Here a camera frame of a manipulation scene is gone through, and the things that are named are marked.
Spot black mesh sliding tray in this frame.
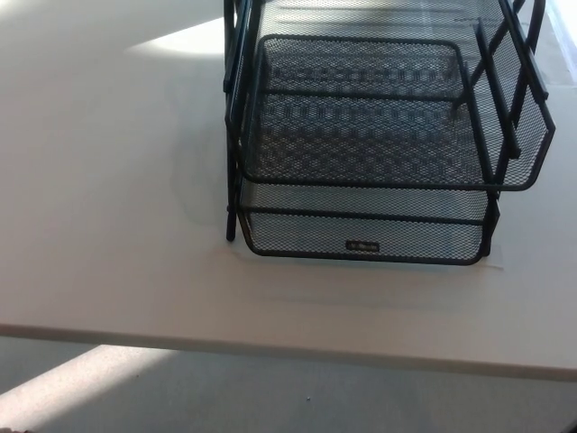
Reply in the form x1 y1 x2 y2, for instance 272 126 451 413
229 0 557 193

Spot black mesh tray with label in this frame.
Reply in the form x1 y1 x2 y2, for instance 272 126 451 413
237 34 500 266

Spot black metal tray rack frame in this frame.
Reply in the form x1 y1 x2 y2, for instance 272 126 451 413
222 0 550 261

